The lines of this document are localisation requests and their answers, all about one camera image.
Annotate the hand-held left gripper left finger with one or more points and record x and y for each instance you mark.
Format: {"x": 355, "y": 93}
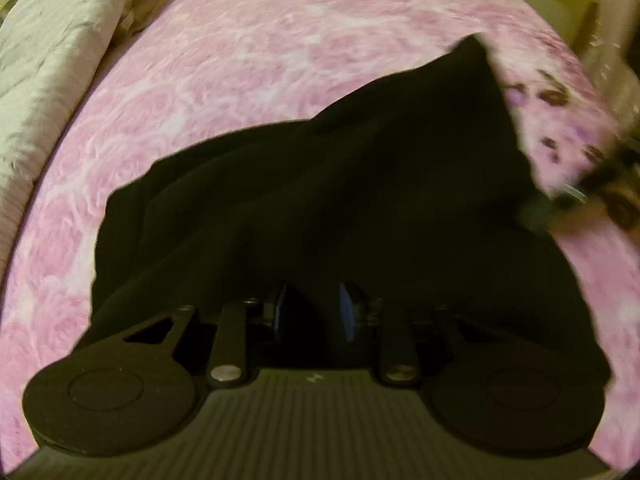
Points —
{"x": 279, "y": 311}

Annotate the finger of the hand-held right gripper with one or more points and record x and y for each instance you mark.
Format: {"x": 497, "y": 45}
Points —
{"x": 542, "y": 210}

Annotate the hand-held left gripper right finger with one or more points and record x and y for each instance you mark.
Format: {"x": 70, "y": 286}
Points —
{"x": 347, "y": 311}

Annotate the black zip jacket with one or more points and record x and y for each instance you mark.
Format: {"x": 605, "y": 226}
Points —
{"x": 350, "y": 200}

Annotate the pink rose print blanket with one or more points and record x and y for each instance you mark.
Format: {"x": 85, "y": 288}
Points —
{"x": 240, "y": 75}

